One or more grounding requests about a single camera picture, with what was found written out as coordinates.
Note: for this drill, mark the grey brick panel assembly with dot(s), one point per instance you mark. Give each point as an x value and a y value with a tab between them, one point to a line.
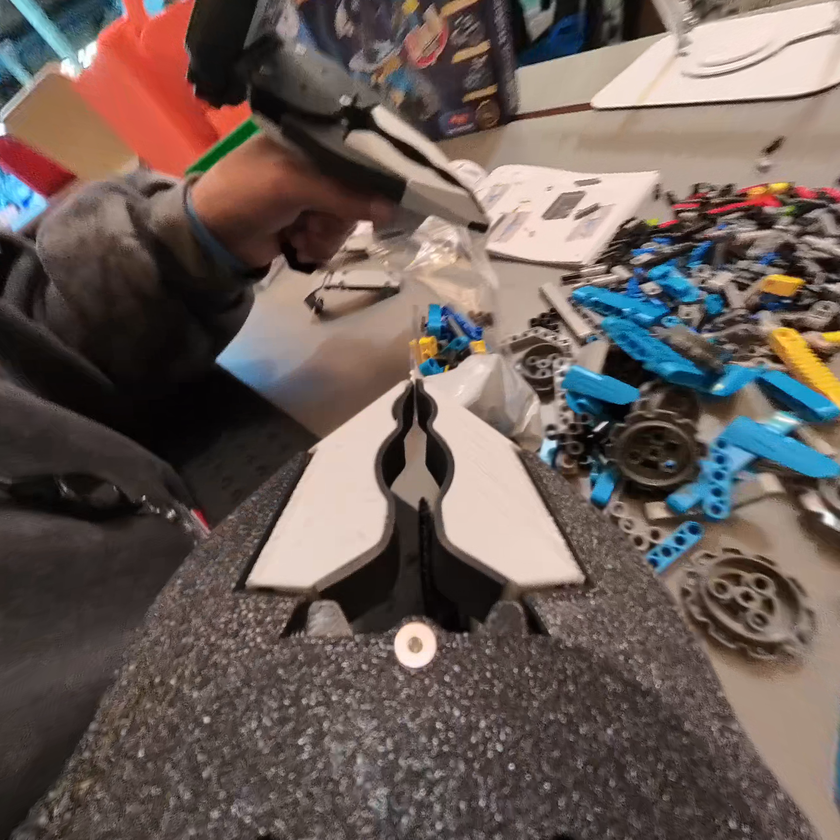
361	282

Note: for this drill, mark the grey desk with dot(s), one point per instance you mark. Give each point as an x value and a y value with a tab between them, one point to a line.
315	367

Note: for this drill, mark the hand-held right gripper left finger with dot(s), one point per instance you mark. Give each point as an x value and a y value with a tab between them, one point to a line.
321	525

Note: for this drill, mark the dark brick wheel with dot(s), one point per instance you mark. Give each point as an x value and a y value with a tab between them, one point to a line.
656	453

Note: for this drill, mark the pile of small brick parts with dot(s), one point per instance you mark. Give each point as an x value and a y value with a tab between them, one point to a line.
689	295

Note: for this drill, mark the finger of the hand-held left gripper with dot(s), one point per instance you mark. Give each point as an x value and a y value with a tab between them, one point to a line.
433	197
420	148

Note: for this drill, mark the cluster of blue yellow bricks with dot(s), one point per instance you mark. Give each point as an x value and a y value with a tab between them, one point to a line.
446	334

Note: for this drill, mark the dark blue toy box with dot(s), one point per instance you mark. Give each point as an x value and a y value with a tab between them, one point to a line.
446	65

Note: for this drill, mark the green plastic bin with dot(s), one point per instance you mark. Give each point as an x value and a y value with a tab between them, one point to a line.
223	148

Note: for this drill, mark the person's left hand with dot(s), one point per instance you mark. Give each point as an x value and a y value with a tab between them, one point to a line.
262	197

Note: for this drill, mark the black perforated panel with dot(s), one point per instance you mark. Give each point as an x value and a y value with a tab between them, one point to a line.
249	446

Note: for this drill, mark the orange plastic bin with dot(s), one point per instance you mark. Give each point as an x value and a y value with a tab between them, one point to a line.
144	85

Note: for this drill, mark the open instruction booklet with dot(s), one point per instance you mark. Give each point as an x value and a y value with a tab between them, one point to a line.
577	216

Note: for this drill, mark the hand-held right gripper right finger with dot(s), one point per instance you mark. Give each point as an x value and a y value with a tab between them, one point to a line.
505	525

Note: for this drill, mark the clear bag with white label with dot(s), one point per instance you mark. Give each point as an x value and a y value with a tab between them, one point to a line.
485	387

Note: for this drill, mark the person's left forearm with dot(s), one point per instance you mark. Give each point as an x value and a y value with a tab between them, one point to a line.
131	262

